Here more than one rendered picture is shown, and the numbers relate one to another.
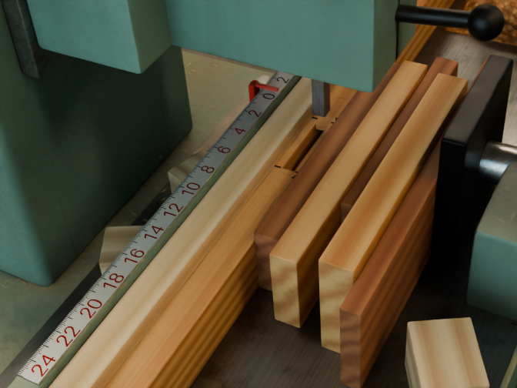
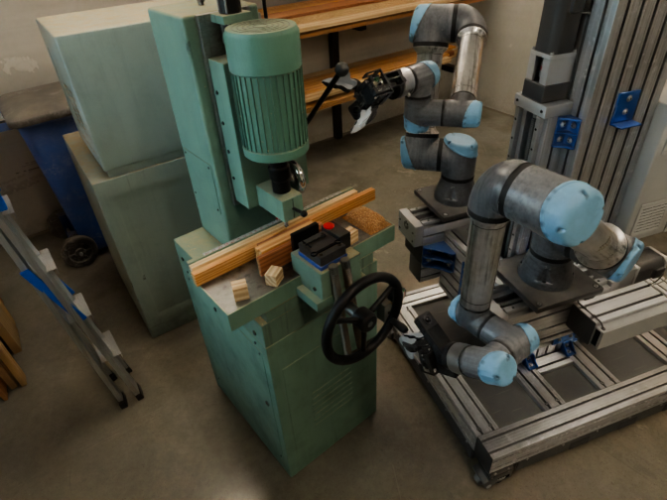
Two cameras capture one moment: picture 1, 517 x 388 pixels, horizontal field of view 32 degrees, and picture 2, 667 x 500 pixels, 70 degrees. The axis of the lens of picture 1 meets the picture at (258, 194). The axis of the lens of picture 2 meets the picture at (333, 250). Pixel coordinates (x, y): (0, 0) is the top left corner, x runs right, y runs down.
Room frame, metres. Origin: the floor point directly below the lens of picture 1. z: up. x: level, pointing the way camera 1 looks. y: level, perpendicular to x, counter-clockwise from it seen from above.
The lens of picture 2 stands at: (-0.60, -0.60, 1.73)
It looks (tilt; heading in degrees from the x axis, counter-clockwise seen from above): 37 degrees down; 21
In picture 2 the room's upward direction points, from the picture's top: 4 degrees counter-clockwise
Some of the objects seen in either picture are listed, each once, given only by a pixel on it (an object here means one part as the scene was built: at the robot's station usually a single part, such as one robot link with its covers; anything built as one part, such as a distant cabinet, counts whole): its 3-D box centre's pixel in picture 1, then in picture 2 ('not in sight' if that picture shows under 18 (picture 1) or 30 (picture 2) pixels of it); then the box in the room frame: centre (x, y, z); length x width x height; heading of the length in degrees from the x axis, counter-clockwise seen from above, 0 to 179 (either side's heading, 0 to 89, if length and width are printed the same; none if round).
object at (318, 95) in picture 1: (320, 80); not in sight; (0.47, -0.05, 0.97); 0.01 x 0.01 x 0.05; 58
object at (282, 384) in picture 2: not in sight; (285, 340); (0.53, 0.06, 0.36); 0.58 x 0.45 x 0.71; 58
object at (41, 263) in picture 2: not in sight; (56, 299); (0.30, 0.87, 0.58); 0.27 x 0.25 x 1.16; 146
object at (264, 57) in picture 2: not in sight; (269, 92); (0.47, -0.05, 1.35); 0.18 x 0.18 x 0.31
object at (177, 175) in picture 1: (202, 185); not in sight; (0.56, 0.05, 0.82); 0.04 x 0.04 x 0.03; 38
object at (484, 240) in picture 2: not in sight; (482, 252); (0.33, -0.61, 1.06); 0.12 x 0.11 x 0.49; 145
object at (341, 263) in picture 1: (398, 205); (288, 247); (0.39, -0.08, 0.94); 0.18 x 0.02 x 0.07; 148
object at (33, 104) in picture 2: not in sight; (82, 172); (1.33, 1.72, 0.48); 0.64 x 0.54 x 0.97; 146
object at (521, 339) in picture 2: not in sight; (508, 340); (0.27, -0.70, 0.86); 0.11 x 0.11 x 0.08; 55
